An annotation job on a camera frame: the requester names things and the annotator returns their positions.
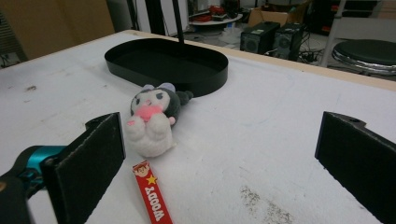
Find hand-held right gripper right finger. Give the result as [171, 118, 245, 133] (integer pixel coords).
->
[314, 111, 396, 224]

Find black and white plush toy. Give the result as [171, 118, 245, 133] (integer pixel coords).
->
[125, 81, 194, 159]

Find black round stool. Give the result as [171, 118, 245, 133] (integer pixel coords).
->
[331, 38, 396, 77]

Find red candy packet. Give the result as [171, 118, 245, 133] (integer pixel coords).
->
[132, 160, 174, 224]

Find black oval metal tray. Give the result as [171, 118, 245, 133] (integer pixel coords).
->
[104, 37, 230, 98]

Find black thin pole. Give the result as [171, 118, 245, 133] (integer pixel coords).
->
[172, 0, 186, 45]

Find white round table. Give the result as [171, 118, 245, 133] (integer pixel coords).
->
[188, 13, 244, 27]

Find cardboard box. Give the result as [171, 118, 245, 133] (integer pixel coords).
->
[247, 2, 310, 28]

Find black computer tower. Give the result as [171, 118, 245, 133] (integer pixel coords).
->
[273, 21, 308, 62]
[239, 21, 281, 56]

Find dark upright post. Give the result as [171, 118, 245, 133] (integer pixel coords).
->
[144, 0, 166, 35]

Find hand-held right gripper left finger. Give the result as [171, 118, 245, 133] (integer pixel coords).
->
[40, 111, 127, 224]

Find black floor cables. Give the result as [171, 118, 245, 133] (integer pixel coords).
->
[298, 46, 325, 64]

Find grey metal stand leg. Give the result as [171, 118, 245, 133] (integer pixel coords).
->
[318, 0, 347, 68]

